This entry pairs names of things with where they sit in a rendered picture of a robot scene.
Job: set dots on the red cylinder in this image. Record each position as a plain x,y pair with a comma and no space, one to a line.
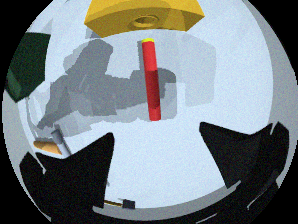
150,66

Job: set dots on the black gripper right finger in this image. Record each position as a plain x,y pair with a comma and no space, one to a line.
232,150

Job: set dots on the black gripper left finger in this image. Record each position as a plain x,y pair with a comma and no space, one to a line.
85,171

